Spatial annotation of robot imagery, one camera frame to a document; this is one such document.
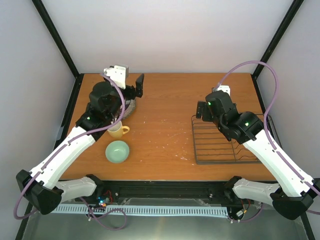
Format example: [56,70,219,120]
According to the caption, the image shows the black wire dish rack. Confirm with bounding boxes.
[191,115,260,165]

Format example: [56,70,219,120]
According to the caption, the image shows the yellow ceramic mug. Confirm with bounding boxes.
[107,121,130,139]

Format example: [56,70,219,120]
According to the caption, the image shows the light green ceramic bowl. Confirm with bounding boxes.
[105,140,130,164]

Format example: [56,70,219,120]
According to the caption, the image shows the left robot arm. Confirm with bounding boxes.
[16,73,145,215]

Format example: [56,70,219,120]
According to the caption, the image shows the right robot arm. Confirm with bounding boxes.
[195,90,320,220]

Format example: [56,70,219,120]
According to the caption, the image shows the grey speckled plate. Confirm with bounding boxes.
[115,99,136,120]

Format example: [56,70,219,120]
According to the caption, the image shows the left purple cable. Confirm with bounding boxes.
[13,72,126,220]

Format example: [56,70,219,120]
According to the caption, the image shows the purple cable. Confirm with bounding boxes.
[218,60,320,215]
[13,72,126,220]

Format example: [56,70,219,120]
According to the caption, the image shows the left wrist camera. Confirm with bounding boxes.
[103,65,129,90]

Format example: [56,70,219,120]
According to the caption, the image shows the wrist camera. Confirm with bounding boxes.
[212,85,231,95]
[103,65,129,90]

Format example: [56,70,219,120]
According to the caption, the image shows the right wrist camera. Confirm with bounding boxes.
[212,85,231,95]

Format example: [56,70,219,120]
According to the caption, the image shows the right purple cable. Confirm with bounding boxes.
[218,60,320,215]

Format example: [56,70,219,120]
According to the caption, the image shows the light blue cable duct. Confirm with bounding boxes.
[53,203,229,218]

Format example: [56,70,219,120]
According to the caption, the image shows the black aluminium frame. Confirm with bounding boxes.
[14,0,316,240]

